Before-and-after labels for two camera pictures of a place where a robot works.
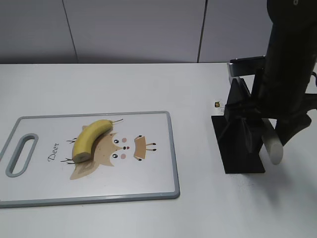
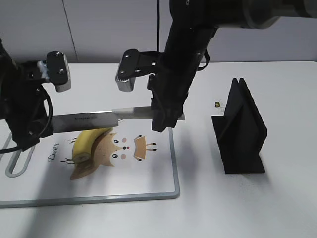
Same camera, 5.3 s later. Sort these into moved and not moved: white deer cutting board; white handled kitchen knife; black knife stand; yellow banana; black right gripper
Moved: white handled kitchen knife; black right gripper
Not moved: black knife stand; white deer cutting board; yellow banana
